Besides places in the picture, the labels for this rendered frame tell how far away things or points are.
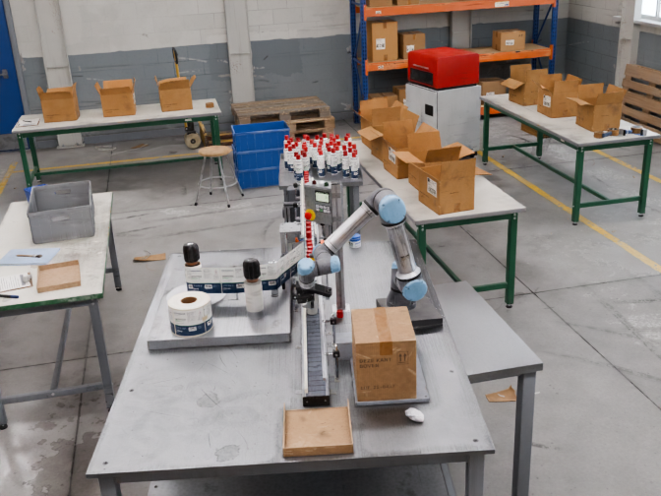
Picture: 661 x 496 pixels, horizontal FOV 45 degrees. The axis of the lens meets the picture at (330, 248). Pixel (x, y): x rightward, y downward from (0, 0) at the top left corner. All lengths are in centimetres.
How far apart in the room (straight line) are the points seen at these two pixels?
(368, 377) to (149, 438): 89
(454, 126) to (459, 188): 391
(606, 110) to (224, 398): 518
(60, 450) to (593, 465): 288
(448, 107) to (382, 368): 628
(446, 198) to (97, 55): 678
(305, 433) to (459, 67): 662
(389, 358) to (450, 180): 241
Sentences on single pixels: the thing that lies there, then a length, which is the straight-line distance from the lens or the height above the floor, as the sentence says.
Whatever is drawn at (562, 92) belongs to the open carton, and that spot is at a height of 103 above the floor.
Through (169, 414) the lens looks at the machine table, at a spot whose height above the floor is 83.
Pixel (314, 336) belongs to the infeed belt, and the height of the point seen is 88.
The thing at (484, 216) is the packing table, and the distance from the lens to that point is 548.
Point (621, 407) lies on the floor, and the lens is 492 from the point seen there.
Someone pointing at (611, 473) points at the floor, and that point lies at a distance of 440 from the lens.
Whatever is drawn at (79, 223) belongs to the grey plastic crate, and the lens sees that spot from 542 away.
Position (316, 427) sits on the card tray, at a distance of 315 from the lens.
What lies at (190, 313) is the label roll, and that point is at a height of 100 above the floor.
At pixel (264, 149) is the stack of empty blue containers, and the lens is 861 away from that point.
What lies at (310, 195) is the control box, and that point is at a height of 143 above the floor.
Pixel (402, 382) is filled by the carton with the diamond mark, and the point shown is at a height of 93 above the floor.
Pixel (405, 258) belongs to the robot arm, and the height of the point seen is 121.
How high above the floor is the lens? 264
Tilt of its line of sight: 22 degrees down
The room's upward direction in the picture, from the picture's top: 3 degrees counter-clockwise
